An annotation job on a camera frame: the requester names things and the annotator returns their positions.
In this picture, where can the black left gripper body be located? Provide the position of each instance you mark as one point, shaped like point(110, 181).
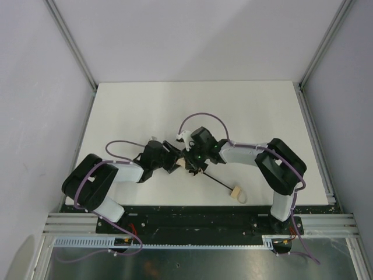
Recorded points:
point(168, 157)

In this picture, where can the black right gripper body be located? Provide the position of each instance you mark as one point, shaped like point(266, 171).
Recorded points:
point(190, 159)

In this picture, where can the beige folding umbrella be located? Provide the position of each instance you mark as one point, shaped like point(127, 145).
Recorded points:
point(236, 192)

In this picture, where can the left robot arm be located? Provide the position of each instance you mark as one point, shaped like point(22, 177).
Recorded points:
point(90, 181)

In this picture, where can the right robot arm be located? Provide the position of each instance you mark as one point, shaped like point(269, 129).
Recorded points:
point(280, 166)

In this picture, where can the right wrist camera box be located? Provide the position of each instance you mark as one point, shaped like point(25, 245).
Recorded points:
point(184, 137)

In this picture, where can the grey cable duct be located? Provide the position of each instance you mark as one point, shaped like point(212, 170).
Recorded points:
point(112, 243)

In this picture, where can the left aluminium frame post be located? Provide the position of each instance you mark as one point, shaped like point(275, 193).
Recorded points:
point(70, 42)

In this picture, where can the aluminium frame post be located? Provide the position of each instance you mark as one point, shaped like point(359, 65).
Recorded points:
point(327, 39)
point(70, 42)

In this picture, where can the right aluminium frame post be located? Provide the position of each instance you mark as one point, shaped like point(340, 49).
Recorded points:
point(327, 39)

